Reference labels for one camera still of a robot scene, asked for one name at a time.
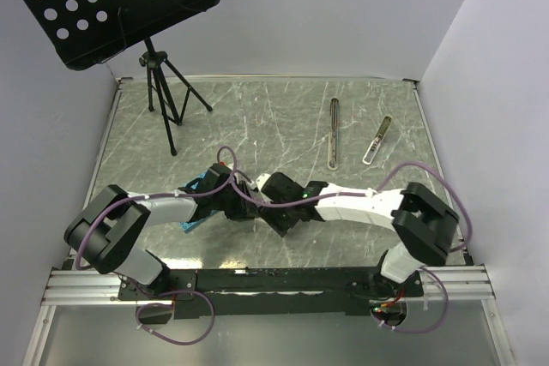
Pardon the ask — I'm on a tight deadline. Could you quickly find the pale green small stapler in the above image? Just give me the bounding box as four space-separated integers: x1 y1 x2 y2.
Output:
362 116 392 165

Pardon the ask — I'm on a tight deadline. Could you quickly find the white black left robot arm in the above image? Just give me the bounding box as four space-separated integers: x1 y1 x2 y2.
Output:
63 163 258 299

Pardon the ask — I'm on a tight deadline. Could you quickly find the blue studded building plate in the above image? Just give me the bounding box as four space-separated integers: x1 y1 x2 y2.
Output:
178 171 218 235

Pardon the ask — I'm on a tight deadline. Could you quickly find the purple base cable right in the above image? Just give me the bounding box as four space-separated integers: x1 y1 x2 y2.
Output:
371 266 450 336

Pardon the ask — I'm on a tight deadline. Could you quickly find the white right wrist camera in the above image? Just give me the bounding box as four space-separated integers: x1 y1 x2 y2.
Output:
251 173 271 192

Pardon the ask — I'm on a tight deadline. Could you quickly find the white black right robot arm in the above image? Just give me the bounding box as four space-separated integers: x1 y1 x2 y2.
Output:
255 172 459 296

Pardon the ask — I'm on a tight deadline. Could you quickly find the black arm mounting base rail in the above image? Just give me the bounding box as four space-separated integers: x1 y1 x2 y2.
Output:
118 267 424 319

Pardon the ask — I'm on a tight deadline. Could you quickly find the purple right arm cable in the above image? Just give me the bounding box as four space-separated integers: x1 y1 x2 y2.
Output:
216 145 475 254

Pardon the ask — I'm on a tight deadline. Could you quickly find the black perforated music stand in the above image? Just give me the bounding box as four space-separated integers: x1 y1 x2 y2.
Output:
23 0 220 129

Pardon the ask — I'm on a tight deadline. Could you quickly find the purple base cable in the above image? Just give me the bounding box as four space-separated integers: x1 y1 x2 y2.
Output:
136 289 215 345
371 266 450 336

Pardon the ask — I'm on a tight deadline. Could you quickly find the beige black large stapler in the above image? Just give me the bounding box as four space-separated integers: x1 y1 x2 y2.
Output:
327 98 340 171

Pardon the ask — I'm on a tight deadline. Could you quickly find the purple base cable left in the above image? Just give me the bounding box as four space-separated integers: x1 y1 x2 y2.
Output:
136 289 215 345

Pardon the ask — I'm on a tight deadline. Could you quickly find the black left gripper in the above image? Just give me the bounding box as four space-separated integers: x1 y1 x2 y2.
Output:
213 180 258 220

